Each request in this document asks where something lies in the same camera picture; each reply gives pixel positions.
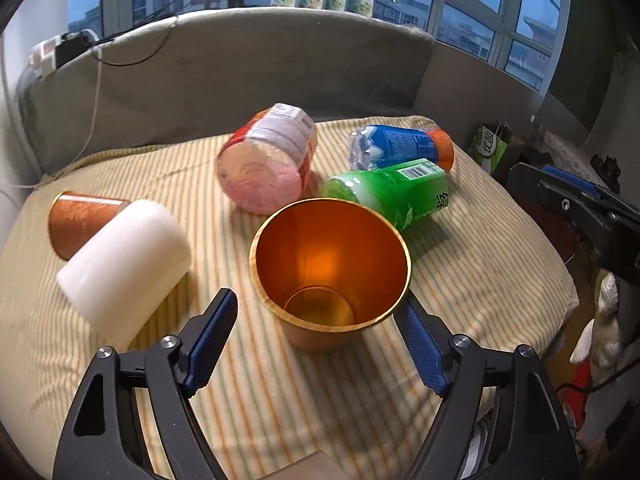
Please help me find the blue plastic bottle orange cap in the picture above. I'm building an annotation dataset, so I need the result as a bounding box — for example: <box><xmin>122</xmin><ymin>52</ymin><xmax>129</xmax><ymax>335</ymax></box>
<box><xmin>348</xmin><ymin>124</ymin><xmax>455</xmax><ymax>172</ymax></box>

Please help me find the white power strip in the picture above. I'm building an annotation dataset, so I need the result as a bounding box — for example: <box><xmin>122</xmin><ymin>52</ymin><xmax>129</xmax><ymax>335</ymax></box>
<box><xmin>29</xmin><ymin>29</ymin><xmax>100</xmax><ymax>78</ymax></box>

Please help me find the striped beige cushion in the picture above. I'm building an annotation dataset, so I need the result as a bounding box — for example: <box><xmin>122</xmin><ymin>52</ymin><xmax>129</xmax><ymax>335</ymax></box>
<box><xmin>0</xmin><ymin>116</ymin><xmax>576</xmax><ymax>480</ymax></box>

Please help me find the white plush toy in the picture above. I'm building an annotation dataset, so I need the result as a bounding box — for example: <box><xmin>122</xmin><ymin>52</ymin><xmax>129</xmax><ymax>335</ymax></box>
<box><xmin>570</xmin><ymin>269</ymin><xmax>626</xmax><ymax>376</ymax></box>

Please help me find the green plastic bottle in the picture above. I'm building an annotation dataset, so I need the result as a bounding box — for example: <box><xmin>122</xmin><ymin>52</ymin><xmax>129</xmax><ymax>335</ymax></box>
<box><xmin>320</xmin><ymin>158</ymin><xmax>450</xmax><ymax>231</ymax></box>

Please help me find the green paper bag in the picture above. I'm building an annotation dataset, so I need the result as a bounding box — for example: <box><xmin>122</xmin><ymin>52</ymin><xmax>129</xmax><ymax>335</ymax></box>
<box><xmin>468</xmin><ymin>123</ymin><xmax>512</xmax><ymax>176</ymax></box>

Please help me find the white cable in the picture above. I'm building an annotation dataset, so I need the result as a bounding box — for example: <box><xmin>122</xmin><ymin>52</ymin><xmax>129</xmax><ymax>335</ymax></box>
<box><xmin>0</xmin><ymin>15</ymin><xmax>181</xmax><ymax>196</ymax></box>

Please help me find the orange patterned metal cup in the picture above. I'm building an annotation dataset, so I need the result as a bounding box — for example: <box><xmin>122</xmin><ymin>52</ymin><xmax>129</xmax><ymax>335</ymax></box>
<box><xmin>48</xmin><ymin>191</ymin><xmax>132</xmax><ymax>261</ymax></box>

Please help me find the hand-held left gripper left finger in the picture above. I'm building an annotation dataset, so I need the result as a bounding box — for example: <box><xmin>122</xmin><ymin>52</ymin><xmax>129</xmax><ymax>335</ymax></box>
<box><xmin>52</xmin><ymin>288</ymin><xmax>239</xmax><ymax>480</ymax></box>

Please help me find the pink plastic jar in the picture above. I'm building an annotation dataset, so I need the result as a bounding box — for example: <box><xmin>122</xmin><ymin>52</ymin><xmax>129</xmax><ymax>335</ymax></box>
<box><xmin>216</xmin><ymin>103</ymin><xmax>319</xmax><ymax>214</ymax></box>

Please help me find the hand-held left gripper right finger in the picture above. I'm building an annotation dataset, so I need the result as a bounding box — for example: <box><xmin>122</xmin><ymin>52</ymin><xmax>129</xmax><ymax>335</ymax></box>
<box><xmin>393</xmin><ymin>294</ymin><xmax>583</xmax><ymax>480</ymax></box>

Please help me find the grey sofa backrest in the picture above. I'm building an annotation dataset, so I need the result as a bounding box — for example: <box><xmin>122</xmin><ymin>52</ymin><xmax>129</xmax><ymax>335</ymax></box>
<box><xmin>15</xmin><ymin>7</ymin><xmax>435</xmax><ymax>176</ymax></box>

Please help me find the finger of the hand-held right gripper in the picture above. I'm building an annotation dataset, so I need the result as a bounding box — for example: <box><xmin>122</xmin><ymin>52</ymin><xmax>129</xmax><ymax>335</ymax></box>
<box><xmin>506</xmin><ymin>162</ymin><xmax>640</xmax><ymax>281</ymax></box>

